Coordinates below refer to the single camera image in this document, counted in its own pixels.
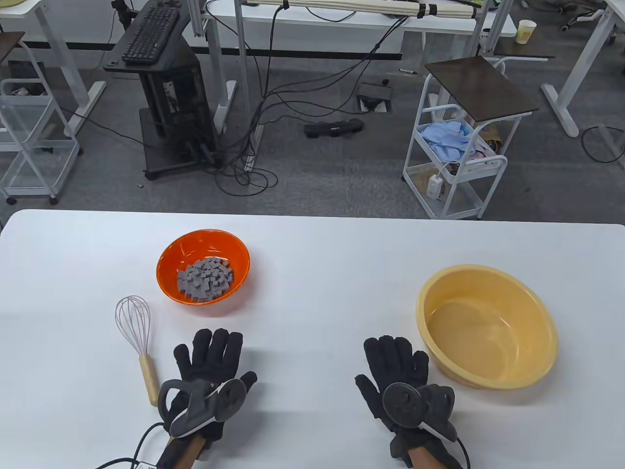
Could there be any person's right hand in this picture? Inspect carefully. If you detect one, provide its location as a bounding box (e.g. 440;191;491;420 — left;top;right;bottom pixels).
355;335;470;469

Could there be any person's left hand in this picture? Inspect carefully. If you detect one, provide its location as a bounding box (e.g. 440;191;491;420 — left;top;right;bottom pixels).
159;328;258;452

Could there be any black grey hand controller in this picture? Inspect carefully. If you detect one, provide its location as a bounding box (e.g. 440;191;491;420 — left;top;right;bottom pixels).
382;383;458;442
157;377;247;439

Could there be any pile of grey toy blocks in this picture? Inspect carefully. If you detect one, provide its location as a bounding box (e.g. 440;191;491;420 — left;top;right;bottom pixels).
177;259;234;302

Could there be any wire whisk with wooden handle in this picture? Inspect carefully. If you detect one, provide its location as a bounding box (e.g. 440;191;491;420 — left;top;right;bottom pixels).
115;296;160;407

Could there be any yellow plastic basin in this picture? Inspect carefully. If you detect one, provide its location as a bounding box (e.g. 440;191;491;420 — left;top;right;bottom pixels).
416;265;559;390

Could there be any orange plastic bowl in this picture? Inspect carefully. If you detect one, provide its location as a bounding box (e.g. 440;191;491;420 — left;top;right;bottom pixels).
156;230;250;306

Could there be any person's right forearm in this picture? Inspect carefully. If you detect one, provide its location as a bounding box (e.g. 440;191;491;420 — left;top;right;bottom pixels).
408;447;442;469

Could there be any person's left forearm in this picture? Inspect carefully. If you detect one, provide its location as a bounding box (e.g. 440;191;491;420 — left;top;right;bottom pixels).
156;435;206;469

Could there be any blue cloth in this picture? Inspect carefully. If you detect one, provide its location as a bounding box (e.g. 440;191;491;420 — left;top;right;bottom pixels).
421;121;473;163

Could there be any black power strip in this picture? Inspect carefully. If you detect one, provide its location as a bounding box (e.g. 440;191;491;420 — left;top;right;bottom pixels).
304;117;366;139

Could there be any black computer cart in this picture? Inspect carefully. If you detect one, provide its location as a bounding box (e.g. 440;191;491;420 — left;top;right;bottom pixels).
103;0;220;180

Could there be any white mesh rolling cart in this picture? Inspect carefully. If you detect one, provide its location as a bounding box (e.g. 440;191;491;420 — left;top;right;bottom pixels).
0;78;81;206

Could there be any floor socket box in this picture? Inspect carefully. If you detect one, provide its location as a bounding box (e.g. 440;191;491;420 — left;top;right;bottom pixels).
356;82;394;113

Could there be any white desk with angled leg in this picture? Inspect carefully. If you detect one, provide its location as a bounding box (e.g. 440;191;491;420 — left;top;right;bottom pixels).
0;0;107;137

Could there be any white cart with brown top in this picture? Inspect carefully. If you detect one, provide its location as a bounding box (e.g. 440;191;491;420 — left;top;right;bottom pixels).
403;55;540;219

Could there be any white desk with long foot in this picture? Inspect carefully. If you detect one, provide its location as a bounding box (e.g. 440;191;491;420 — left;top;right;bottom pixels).
541;0;625;137

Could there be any black keyboard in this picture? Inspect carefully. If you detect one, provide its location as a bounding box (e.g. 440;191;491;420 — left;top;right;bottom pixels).
121;6;180;65

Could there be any white desk with metal legs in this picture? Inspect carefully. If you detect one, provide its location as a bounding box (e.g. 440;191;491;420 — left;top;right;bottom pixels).
188;0;518;172

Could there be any dark brown side table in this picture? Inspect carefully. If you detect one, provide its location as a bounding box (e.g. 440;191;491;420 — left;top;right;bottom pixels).
0;32;26;64

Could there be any office chair base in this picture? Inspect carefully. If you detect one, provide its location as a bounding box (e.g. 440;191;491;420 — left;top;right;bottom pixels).
561;0;604;32

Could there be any black controller cable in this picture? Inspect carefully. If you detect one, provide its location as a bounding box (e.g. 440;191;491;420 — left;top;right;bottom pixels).
95;423;169;469

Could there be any black cable loop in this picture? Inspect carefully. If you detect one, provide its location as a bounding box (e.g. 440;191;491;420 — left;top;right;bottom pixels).
581;125;625;164

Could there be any tangle of black cables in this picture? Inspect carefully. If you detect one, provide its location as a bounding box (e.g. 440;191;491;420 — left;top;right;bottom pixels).
203;0;411;197

